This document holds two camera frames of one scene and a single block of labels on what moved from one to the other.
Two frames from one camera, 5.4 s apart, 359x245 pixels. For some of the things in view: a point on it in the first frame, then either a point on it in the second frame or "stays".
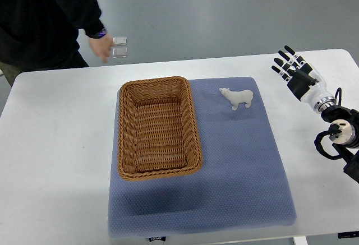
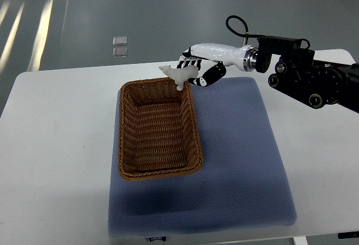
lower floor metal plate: x=119 y=52 stays
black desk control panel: x=348 y=234 stays
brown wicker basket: x=157 y=128 stays
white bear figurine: x=236 y=97 -> x=179 y=75
